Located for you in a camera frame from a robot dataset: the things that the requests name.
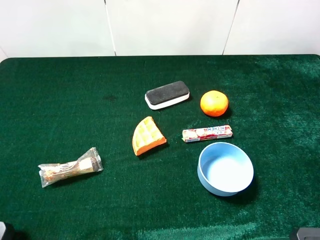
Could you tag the light blue bowl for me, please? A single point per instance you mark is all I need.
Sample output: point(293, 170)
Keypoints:
point(224, 169)

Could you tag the orange mandarin fruit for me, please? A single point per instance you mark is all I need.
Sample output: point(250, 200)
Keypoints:
point(214, 103)

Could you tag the dark object bottom right corner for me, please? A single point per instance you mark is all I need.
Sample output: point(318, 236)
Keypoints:
point(305, 233)

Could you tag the clear wrapped snack packet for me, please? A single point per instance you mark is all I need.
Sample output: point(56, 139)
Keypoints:
point(89, 162)

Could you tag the orange toy waffle slice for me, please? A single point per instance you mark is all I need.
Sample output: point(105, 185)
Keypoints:
point(146, 136)

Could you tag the black and white board eraser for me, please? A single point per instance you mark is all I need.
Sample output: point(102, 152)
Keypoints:
point(167, 95)

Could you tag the Hi-Chew candy stick pack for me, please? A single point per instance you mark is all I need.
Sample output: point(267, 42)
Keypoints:
point(206, 133)

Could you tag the green velvet table cloth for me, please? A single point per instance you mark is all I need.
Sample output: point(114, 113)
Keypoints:
point(53, 110)

